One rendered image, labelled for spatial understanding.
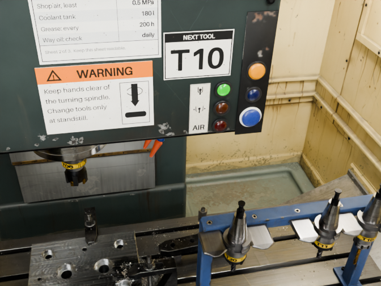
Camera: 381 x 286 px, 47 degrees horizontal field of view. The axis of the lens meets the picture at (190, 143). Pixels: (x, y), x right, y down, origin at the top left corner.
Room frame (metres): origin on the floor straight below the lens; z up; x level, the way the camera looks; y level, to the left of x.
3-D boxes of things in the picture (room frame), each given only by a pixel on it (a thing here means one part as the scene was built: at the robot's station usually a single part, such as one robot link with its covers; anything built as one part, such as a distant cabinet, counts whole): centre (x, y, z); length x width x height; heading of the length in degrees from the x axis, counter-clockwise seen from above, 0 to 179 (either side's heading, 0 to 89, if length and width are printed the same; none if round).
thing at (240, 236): (0.68, -0.11, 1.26); 0.04 x 0.04 x 0.07
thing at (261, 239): (0.69, -0.16, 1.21); 0.07 x 0.05 x 0.01; 13
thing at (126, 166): (1.16, 0.34, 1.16); 0.48 x 0.05 x 0.51; 103
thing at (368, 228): (0.76, -0.43, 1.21); 0.06 x 0.06 x 0.03
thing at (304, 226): (0.72, -0.27, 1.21); 0.07 x 0.05 x 0.01; 13
